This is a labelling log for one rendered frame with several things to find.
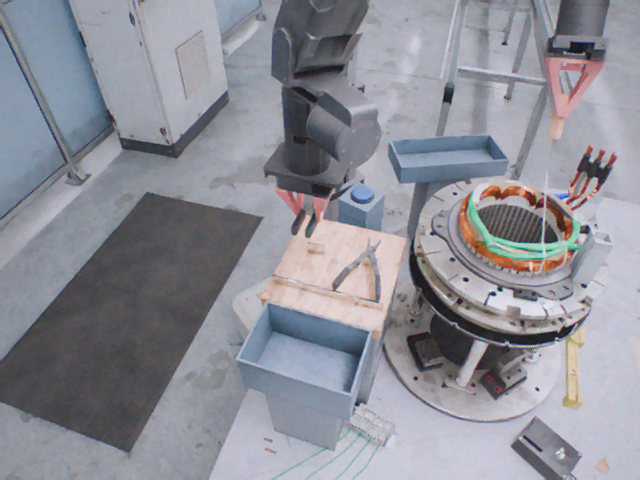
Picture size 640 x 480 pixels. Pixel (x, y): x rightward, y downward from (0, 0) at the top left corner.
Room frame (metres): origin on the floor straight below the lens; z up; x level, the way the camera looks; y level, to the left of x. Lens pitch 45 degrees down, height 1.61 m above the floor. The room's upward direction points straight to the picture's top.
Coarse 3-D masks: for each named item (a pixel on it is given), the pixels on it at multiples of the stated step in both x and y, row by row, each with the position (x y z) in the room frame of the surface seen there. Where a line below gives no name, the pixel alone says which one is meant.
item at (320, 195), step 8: (280, 184) 0.43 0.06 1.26; (288, 184) 0.43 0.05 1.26; (296, 184) 0.43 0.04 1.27; (304, 184) 0.42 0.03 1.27; (312, 184) 0.43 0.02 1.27; (296, 192) 0.43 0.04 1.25; (304, 192) 0.42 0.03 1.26; (312, 192) 0.42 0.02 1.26; (320, 192) 0.42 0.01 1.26; (328, 192) 0.42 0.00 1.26; (320, 200) 0.42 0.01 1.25; (320, 208) 0.43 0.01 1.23; (320, 216) 0.44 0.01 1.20
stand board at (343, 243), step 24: (312, 240) 0.53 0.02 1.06; (336, 240) 0.53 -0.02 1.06; (360, 240) 0.53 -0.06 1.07; (384, 240) 0.53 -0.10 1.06; (288, 264) 0.47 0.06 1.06; (312, 264) 0.47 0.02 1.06; (336, 264) 0.47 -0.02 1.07; (384, 264) 0.47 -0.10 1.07; (288, 288) 0.42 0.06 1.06; (360, 288) 0.42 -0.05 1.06; (384, 288) 0.42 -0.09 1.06; (312, 312) 0.38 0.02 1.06; (336, 312) 0.38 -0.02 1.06; (360, 312) 0.38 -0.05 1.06; (384, 312) 0.38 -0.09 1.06
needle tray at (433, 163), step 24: (408, 144) 0.85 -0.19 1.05; (432, 144) 0.86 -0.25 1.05; (456, 144) 0.86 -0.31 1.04; (480, 144) 0.87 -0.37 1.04; (408, 168) 0.74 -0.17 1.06; (432, 168) 0.75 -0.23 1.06; (456, 168) 0.75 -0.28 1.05; (480, 168) 0.76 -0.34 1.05; (504, 168) 0.77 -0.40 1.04; (432, 192) 0.76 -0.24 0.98
